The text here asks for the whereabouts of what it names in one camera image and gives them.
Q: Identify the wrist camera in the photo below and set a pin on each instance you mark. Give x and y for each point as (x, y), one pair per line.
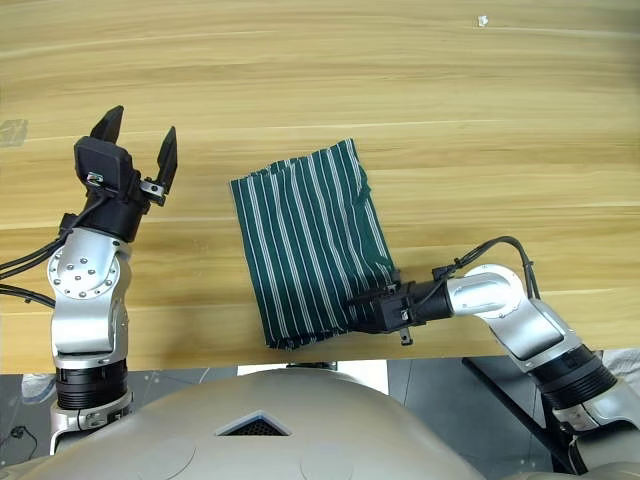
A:
(102, 160)
(394, 312)

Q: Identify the small white scrap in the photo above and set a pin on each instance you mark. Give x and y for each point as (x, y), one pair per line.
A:
(481, 21)

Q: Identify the robot body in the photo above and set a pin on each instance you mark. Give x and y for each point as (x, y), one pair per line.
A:
(260, 440)

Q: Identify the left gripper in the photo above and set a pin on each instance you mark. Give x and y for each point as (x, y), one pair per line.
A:
(117, 215)

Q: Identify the black table frame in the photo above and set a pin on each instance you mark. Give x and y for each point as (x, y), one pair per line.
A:
(510, 400)

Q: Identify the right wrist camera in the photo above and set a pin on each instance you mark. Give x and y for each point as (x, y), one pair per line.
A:
(394, 312)

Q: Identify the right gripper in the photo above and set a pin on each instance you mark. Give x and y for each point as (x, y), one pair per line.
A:
(432, 300)

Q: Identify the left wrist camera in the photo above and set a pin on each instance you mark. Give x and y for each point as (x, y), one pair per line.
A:
(102, 160)

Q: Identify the green white striped T-shirt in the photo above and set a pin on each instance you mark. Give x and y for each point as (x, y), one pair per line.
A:
(305, 240)

